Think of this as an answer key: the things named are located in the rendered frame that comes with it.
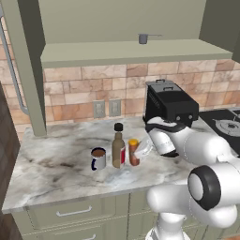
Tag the olive drawer front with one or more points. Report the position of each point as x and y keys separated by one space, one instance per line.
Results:
x=72 y=211
x=78 y=231

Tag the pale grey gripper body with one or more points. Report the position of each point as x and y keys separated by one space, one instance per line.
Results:
x=144 y=149

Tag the grey wall socket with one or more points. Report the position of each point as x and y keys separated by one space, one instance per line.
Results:
x=99 y=109
x=115 y=108

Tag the brown syrup bottle black cap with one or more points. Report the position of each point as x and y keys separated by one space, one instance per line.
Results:
x=118 y=146

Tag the olive base cupboard door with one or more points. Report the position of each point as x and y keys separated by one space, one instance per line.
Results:
x=140 y=215

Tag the black toaster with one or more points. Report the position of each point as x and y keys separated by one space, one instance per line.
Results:
x=170 y=100

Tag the dark wooden tall panel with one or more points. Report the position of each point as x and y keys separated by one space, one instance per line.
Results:
x=7 y=156

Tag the black hob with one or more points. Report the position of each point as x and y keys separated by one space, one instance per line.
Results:
x=223 y=125

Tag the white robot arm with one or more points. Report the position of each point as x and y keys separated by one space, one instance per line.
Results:
x=203 y=150

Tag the orange honey bottle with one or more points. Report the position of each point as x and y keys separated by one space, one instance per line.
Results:
x=133 y=145

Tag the olive open wall cabinet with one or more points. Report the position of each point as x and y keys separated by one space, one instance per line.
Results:
x=125 y=53

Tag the grey measuring cup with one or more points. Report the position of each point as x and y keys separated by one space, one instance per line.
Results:
x=142 y=38

